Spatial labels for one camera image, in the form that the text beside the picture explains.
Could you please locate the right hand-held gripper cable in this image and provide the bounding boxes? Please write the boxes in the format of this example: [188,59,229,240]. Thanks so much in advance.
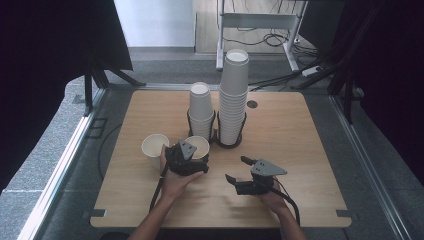
[269,179,301,226]

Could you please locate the tall stack of paper cups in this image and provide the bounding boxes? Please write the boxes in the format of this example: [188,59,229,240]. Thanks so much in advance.
[217,48,250,146]

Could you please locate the person's left hand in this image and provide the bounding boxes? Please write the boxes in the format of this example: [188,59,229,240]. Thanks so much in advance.
[158,144,204,202]

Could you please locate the hand-held gripper cable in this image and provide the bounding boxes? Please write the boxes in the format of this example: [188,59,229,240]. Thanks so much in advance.
[148,163,168,212]
[269,179,301,226]

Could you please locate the thin black cable loop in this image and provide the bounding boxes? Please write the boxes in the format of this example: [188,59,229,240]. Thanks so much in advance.
[97,123,123,182]

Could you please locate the single white paper cup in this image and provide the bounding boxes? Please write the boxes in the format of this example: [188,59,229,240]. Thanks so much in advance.
[184,135,211,164]
[140,133,171,168]

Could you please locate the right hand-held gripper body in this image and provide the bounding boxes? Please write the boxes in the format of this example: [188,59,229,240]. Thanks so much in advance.
[234,159,289,196]

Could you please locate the person's right hand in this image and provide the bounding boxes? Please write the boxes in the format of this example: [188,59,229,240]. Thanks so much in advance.
[260,179,290,215]

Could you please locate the thin black floor cables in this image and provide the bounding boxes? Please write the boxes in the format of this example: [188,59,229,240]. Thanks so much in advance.
[222,26,303,48]

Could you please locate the white power strip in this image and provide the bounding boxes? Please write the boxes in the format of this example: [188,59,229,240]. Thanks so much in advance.
[301,65,324,77]

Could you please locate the black tripod stand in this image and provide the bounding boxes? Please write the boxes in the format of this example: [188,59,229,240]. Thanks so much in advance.
[82,54,147,117]

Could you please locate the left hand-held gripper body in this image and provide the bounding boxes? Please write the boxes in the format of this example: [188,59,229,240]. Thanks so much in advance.
[165,139,203,177]

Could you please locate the thick black floor cables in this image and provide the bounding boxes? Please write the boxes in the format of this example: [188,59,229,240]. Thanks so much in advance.
[248,56,334,92]

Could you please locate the dark curtain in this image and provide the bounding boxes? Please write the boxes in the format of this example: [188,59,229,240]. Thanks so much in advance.
[328,0,424,186]
[0,0,135,193]

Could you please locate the white metal desk frame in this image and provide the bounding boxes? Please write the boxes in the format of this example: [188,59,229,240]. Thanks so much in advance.
[215,0,310,73]

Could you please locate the left hand-held gripper cable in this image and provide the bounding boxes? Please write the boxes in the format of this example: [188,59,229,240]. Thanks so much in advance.
[148,163,168,212]

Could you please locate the short stack of paper cups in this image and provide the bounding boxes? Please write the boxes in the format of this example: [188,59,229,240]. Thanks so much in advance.
[187,81,216,141]

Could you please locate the aluminium floor rail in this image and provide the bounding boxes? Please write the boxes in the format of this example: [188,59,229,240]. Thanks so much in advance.
[17,88,108,240]
[329,94,413,240]

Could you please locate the black metal stand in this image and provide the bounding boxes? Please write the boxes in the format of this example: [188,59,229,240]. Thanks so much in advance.
[326,66,355,125]

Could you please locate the black wire double cup holder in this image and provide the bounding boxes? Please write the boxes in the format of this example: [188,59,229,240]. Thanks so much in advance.
[186,109,248,150]

